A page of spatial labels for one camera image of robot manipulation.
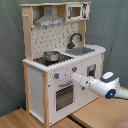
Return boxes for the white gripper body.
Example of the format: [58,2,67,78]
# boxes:
[72,73,93,88]

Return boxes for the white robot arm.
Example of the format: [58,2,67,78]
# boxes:
[72,72,128,100]

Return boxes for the wooden toy kitchen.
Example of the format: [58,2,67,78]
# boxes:
[22,2,105,127]

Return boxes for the grey toy ice dispenser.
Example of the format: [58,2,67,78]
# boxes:
[87,65,96,77]

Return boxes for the red right oven knob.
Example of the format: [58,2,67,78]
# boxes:
[71,66,78,73]

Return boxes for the red oven knob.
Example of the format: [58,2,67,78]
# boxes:
[54,73,60,79]
[71,66,78,73]

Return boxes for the toy oven door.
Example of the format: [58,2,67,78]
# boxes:
[55,81,74,111]

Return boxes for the red left oven knob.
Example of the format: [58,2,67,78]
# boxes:
[54,73,60,79]

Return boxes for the grey toy sink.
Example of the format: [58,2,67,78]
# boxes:
[66,47,94,56]

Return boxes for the black toy faucet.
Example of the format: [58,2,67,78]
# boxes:
[66,32,83,50]

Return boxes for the black toy stovetop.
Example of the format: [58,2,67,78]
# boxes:
[34,54,71,66]

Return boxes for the silver toy pot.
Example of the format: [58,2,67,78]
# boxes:
[43,51,60,61]

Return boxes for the toy microwave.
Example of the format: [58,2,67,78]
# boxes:
[67,3,90,21]

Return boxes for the grey range hood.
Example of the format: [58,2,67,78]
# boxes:
[35,6,64,27]

